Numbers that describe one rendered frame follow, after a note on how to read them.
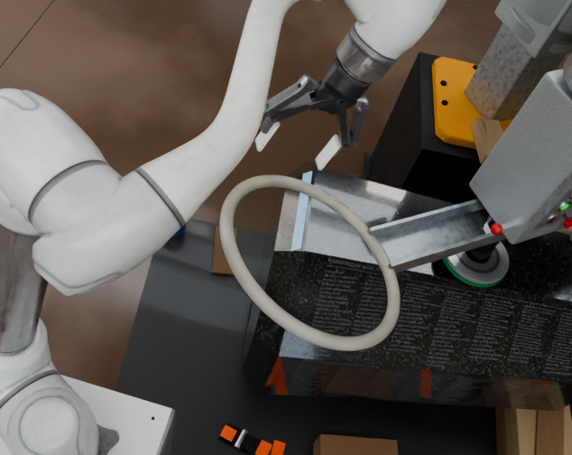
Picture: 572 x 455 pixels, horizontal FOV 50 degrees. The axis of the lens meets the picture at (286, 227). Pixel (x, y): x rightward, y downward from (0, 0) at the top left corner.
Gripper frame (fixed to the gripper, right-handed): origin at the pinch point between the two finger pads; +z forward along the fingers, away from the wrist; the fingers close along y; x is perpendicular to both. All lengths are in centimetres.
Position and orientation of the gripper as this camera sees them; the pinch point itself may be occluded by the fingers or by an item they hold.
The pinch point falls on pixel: (291, 152)
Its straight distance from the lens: 114.6
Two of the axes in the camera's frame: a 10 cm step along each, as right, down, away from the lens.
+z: -5.2, 6.1, 6.0
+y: 8.3, 2.0, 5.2
